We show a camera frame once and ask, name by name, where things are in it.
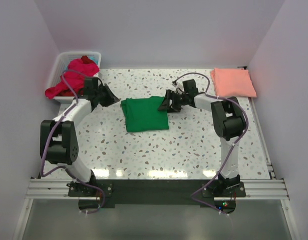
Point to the dark red t shirt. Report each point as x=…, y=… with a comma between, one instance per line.
x=86, y=60

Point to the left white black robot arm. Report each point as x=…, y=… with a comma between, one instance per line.
x=59, y=148

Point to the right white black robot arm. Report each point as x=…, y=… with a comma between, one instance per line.
x=230, y=123

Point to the folded salmon pink t shirt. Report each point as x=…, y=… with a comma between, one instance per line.
x=232, y=82

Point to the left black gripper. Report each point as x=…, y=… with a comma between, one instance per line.
x=111, y=98

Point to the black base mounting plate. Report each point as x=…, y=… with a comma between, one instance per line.
x=150, y=192

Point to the crumpled magenta t shirt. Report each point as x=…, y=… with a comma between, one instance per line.
x=74, y=77

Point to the white plastic laundry basket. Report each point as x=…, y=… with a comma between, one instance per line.
x=60, y=67

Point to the aluminium frame rail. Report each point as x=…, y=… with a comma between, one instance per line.
x=263, y=189

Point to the green t shirt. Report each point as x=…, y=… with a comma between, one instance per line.
x=142, y=114

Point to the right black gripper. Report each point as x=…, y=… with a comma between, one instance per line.
x=170, y=95

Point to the teal garment in basket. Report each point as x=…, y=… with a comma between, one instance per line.
x=94, y=58

